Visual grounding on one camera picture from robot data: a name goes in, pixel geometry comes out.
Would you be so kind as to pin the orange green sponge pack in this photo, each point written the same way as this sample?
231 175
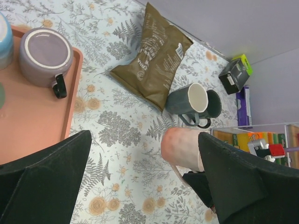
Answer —
241 141

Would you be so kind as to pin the green mug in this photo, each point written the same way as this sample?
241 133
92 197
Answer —
2 95

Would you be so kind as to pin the light blue mug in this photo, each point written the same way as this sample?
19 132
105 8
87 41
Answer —
6 43

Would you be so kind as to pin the black glossy mug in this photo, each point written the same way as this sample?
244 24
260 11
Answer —
213 109

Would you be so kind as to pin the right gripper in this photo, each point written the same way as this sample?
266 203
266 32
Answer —
199 183

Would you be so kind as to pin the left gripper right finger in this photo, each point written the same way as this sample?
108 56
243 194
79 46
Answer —
246 189

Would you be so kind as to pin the brown snack bag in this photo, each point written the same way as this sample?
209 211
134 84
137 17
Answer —
150 74

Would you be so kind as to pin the magenta tissue pack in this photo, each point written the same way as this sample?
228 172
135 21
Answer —
243 103

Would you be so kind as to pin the dark teal faceted mug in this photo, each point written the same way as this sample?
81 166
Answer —
191 99

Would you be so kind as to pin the purple mug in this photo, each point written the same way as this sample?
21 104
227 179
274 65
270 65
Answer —
45 57

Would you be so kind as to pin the salmon pink tray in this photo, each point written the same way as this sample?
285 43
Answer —
32 118

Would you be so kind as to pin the white wire shelf rack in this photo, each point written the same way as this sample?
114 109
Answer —
290 130

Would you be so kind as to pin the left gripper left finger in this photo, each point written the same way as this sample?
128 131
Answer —
42 188

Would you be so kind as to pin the black green box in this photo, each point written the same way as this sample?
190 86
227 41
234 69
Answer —
235 74

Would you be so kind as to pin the pink mug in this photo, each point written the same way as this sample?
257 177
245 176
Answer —
180 147

